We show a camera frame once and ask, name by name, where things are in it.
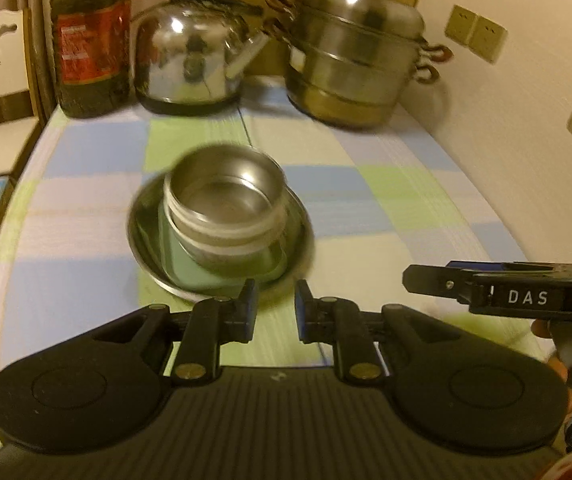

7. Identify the white wooden chair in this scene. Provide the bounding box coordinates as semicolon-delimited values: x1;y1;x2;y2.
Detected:
0;7;46;178

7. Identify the cooking oil bottle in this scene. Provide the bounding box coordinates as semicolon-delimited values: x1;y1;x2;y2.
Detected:
48;0;133;121

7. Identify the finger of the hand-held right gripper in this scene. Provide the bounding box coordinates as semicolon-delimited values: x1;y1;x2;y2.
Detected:
402;265;473;305
446;260;518;274

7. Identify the cream ribbed bowl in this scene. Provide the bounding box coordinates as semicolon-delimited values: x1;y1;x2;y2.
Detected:
163;180;287;253

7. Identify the green square plate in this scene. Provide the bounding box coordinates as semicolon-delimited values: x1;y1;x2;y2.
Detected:
157;205;289;292

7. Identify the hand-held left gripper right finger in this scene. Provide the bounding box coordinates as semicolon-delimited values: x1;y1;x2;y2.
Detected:
294;280;454;380

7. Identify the large stainless steel basin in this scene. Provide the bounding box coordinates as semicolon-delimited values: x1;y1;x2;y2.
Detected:
126;175;315;303

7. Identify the stainless steel steamer pot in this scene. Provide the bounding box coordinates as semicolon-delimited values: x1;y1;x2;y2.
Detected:
265;0;454;128

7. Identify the stainless steel kettle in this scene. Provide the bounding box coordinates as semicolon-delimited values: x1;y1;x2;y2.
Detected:
130;0;274;115

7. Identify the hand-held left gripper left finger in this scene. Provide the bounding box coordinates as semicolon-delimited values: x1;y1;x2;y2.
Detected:
93;278;259;386

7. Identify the small stainless steel bowl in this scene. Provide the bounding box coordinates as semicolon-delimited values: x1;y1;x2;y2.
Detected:
165;145;287;231

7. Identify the checkered pastel tablecloth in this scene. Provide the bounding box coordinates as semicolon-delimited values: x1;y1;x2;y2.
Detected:
0;75;572;461

